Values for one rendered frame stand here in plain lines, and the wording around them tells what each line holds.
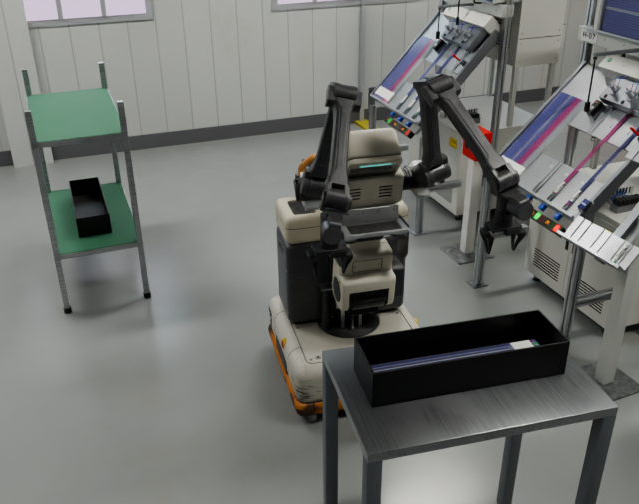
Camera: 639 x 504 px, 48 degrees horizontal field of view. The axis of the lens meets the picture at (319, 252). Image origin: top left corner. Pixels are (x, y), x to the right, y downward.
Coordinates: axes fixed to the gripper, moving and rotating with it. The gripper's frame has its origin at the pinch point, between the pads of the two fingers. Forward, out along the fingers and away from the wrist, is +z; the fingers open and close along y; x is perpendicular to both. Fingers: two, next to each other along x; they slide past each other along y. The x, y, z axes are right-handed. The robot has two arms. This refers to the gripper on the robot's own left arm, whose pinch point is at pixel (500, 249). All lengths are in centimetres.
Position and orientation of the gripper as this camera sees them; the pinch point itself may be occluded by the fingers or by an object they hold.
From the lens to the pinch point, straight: 240.0
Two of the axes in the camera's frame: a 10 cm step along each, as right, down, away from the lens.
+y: 9.7, -1.3, 2.1
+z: 0.2, 8.9, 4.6
